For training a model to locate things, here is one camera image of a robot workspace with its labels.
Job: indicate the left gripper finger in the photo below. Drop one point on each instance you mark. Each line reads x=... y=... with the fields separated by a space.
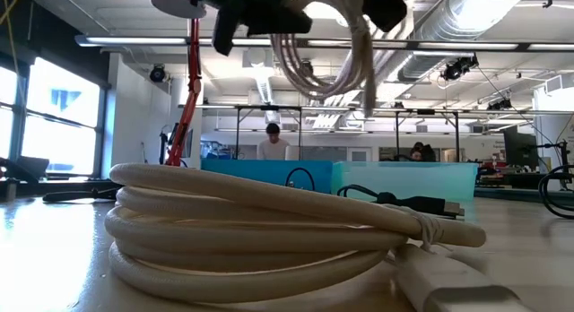
x=225 y=34

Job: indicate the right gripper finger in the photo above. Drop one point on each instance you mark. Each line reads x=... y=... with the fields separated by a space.
x=385 y=7

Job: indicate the red desk lamp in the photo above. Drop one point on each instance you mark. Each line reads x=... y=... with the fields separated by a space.
x=194 y=56

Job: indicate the black ceiling speaker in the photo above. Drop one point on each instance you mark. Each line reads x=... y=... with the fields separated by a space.
x=307 y=68
x=157 y=73

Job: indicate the long ceiling light strip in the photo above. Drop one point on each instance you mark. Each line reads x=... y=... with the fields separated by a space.
x=134 y=40

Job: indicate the black ceiling spotlight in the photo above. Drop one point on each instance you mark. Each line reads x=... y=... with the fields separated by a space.
x=500 y=104
x=459 y=66

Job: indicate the person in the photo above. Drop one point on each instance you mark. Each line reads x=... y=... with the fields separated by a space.
x=423 y=153
x=273 y=148

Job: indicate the blue plastic bin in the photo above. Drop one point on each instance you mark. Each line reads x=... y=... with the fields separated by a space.
x=251 y=175

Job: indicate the teal translucent plastic bin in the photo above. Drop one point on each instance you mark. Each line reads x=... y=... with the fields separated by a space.
x=426 y=179

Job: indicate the black monitor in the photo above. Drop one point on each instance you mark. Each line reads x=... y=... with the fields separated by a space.
x=520 y=148

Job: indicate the black metal stand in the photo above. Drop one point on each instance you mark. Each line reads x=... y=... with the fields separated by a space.
x=562 y=155

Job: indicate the black metal rig frame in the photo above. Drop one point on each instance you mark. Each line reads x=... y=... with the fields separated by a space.
x=269 y=107
x=426 y=111

